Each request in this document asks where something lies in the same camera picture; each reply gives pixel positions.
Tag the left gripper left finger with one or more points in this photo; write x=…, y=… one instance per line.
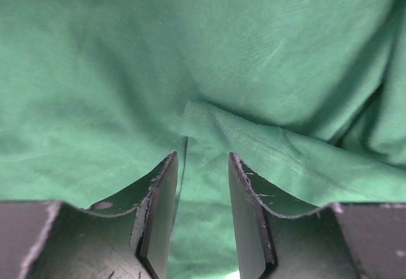
x=126, y=235

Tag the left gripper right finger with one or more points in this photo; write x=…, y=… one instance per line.
x=280, y=236

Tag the green t shirt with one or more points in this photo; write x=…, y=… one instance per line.
x=310, y=93

